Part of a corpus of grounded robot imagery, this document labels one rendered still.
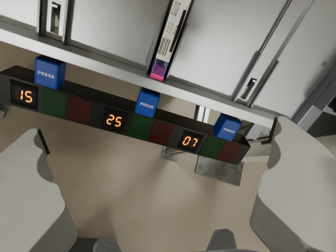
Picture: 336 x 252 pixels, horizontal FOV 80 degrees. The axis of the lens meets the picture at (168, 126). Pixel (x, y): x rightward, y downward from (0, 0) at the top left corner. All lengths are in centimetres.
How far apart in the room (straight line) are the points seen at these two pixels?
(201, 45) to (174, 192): 82
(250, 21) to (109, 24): 14
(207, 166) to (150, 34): 86
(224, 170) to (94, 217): 63
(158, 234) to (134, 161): 33
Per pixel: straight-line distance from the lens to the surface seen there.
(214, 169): 105
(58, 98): 28
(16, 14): 26
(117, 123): 28
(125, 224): 97
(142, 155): 94
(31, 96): 30
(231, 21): 24
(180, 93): 22
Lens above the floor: 93
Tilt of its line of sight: 71 degrees down
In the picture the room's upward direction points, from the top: 56 degrees clockwise
